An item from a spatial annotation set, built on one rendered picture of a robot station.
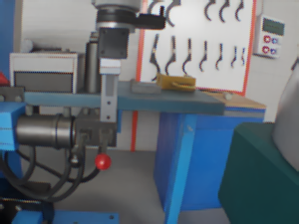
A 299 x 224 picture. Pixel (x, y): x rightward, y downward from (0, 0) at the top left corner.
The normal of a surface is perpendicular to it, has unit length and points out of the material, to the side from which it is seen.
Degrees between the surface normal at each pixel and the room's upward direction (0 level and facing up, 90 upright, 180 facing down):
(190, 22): 90
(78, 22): 90
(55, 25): 90
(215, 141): 90
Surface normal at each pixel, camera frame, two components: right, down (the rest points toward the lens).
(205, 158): 0.14, 0.27
